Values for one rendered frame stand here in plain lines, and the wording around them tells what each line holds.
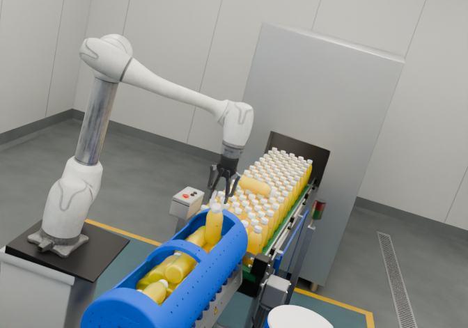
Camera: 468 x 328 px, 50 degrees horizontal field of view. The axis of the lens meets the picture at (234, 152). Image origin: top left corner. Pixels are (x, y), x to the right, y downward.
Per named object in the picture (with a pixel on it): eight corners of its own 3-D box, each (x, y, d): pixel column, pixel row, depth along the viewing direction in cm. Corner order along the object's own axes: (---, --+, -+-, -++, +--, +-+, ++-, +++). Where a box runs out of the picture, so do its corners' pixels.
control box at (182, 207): (168, 213, 263) (173, 196, 260) (184, 202, 282) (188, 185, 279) (185, 220, 261) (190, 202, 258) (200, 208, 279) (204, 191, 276)
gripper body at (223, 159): (217, 154, 198) (211, 175, 200) (237, 161, 196) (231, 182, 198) (223, 150, 205) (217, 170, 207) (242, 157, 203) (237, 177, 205)
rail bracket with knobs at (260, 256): (245, 274, 245) (251, 255, 243) (249, 268, 252) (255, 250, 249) (264, 282, 243) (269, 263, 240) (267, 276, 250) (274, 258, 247)
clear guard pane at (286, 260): (255, 333, 277) (281, 256, 263) (286, 272, 350) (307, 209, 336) (257, 333, 277) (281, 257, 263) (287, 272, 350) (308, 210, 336)
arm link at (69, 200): (34, 232, 197) (46, 182, 190) (49, 211, 214) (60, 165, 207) (76, 243, 199) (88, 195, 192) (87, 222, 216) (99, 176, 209)
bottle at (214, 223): (202, 233, 221) (205, 204, 209) (217, 230, 223) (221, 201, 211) (207, 246, 216) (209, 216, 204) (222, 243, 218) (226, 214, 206)
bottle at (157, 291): (151, 304, 155) (173, 280, 172) (130, 297, 156) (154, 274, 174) (146, 324, 156) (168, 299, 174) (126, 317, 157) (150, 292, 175)
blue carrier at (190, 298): (70, 357, 159) (90, 281, 150) (182, 250, 240) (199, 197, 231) (149, 400, 152) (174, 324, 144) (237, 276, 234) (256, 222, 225)
